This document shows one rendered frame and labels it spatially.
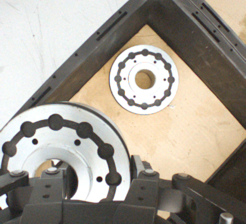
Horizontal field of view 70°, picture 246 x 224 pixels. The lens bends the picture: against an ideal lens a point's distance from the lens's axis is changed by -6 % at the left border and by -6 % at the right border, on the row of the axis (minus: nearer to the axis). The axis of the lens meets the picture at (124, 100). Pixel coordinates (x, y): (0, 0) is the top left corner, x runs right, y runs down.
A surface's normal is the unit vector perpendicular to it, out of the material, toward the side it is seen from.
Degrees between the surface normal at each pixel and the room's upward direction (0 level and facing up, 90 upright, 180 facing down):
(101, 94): 0
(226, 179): 90
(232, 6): 0
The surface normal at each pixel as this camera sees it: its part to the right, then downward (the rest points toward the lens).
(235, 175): -0.71, -0.71
